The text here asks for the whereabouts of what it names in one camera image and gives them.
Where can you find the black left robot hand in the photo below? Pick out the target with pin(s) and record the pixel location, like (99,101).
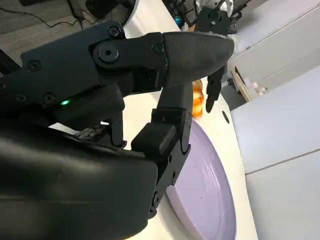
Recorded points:
(213,22)

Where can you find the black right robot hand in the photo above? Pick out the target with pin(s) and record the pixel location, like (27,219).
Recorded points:
(62,187)

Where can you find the orange and white toy bread roll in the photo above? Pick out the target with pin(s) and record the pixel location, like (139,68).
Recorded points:
(197,100)

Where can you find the black machine with blue part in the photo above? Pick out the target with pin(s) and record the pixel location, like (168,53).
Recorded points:
(183,12)

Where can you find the white desk panel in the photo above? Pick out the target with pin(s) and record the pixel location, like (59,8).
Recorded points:
(280,30)

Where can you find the wooden board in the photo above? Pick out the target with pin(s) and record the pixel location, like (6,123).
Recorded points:
(241,85)

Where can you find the white plastic fixture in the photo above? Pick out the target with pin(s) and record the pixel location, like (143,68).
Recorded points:
(257,87)

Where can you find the grey partition panel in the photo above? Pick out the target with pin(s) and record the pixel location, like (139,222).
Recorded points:
(287,200)
(280,120)

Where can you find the lilac plate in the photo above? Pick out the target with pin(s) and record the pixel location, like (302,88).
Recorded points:
(205,187)

